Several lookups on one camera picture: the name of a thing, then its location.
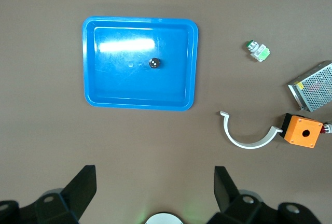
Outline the orange button box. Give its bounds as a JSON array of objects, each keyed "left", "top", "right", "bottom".
[{"left": 279, "top": 113, "right": 324, "bottom": 149}]

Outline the green push button switch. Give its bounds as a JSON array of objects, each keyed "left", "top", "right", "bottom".
[{"left": 244, "top": 39, "right": 271, "bottom": 63}]

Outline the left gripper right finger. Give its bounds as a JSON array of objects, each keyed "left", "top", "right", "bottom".
[{"left": 207, "top": 166, "right": 322, "bottom": 224}]

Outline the blue plastic tray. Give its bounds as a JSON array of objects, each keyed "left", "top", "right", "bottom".
[{"left": 81, "top": 16, "right": 200, "bottom": 113}]

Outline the brown table mat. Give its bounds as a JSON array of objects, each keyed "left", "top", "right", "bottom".
[{"left": 0, "top": 0, "right": 332, "bottom": 224}]

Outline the metal mesh power supply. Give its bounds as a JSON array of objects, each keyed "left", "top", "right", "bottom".
[{"left": 287, "top": 60, "right": 332, "bottom": 113}]

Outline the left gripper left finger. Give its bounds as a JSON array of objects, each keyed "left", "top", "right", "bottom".
[{"left": 0, "top": 165, "right": 98, "bottom": 224}]

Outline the white semicircular pipe clamp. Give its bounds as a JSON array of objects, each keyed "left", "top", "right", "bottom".
[{"left": 219, "top": 110, "right": 284, "bottom": 150}]

